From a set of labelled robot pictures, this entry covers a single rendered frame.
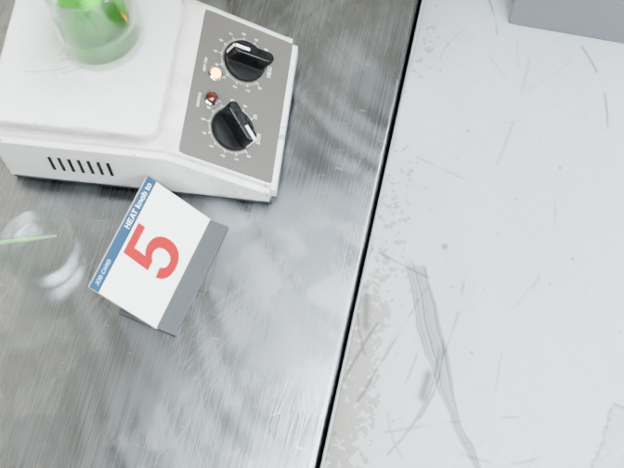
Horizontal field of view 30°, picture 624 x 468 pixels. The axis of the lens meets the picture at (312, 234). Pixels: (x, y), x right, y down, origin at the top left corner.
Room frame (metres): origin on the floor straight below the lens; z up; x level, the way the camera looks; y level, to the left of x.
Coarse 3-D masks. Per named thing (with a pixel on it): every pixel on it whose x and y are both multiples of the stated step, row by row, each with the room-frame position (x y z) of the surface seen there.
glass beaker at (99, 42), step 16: (48, 0) 0.42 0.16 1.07; (112, 0) 0.43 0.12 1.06; (128, 0) 0.44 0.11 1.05; (48, 16) 0.43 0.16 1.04; (64, 16) 0.42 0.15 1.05; (80, 16) 0.42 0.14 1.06; (96, 16) 0.42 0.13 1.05; (112, 16) 0.42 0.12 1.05; (128, 16) 0.43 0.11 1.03; (64, 32) 0.42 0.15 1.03; (80, 32) 0.42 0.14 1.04; (96, 32) 0.42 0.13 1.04; (112, 32) 0.42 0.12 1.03; (128, 32) 0.43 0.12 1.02; (144, 32) 0.44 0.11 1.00; (64, 48) 0.43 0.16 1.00; (80, 48) 0.42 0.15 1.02; (96, 48) 0.42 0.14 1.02; (112, 48) 0.42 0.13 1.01; (128, 48) 0.43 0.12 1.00; (80, 64) 0.42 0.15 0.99; (96, 64) 0.42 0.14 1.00; (112, 64) 0.42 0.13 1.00
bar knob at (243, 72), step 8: (240, 40) 0.46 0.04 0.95; (232, 48) 0.44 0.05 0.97; (240, 48) 0.44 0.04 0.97; (248, 48) 0.44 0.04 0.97; (256, 48) 0.45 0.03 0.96; (224, 56) 0.45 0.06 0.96; (232, 56) 0.44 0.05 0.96; (240, 56) 0.44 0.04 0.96; (248, 56) 0.44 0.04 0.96; (256, 56) 0.44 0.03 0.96; (264, 56) 0.44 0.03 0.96; (272, 56) 0.44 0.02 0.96; (232, 64) 0.44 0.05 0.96; (240, 64) 0.44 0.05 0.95; (248, 64) 0.44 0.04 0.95; (256, 64) 0.44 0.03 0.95; (264, 64) 0.44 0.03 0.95; (232, 72) 0.43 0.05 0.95; (240, 72) 0.43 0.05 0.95; (248, 72) 0.43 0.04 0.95; (256, 72) 0.44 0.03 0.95; (240, 80) 0.43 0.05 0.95; (248, 80) 0.43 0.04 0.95
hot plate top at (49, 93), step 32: (32, 0) 0.48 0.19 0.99; (160, 0) 0.47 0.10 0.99; (32, 32) 0.45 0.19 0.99; (160, 32) 0.45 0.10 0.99; (0, 64) 0.43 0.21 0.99; (32, 64) 0.43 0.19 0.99; (64, 64) 0.43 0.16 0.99; (128, 64) 0.42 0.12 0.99; (160, 64) 0.42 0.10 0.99; (0, 96) 0.40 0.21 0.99; (32, 96) 0.40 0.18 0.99; (64, 96) 0.40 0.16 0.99; (96, 96) 0.40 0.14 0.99; (128, 96) 0.40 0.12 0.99; (160, 96) 0.40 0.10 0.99; (32, 128) 0.38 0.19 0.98; (64, 128) 0.38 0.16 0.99; (96, 128) 0.37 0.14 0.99; (128, 128) 0.37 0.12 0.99; (160, 128) 0.38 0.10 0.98
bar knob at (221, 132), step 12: (228, 108) 0.40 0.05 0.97; (216, 120) 0.39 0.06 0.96; (228, 120) 0.39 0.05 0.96; (240, 120) 0.39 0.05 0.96; (216, 132) 0.38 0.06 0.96; (228, 132) 0.39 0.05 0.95; (240, 132) 0.38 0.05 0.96; (252, 132) 0.38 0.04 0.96; (228, 144) 0.38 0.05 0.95; (240, 144) 0.38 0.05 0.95
